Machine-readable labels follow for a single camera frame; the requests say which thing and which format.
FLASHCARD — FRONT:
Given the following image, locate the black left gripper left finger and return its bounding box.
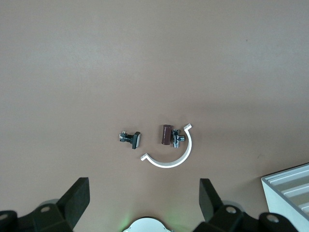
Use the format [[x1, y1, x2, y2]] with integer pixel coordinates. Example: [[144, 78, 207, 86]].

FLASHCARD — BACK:
[[31, 177, 90, 232]]

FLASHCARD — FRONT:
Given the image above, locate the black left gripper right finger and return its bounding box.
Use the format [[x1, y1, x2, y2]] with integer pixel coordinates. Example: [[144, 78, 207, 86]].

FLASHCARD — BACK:
[[193, 178, 244, 232]]

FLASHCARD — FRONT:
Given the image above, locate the white curved pipe clamp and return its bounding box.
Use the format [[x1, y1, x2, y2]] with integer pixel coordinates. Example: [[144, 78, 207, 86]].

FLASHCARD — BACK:
[[140, 123, 193, 168]]

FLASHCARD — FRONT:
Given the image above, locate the brown cylinder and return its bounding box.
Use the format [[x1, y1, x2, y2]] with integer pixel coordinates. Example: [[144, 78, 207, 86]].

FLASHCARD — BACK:
[[160, 124, 172, 146]]

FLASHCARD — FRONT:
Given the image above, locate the black square push switch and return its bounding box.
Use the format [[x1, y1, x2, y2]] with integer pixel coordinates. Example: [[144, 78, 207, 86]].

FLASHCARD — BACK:
[[119, 131, 142, 150]]

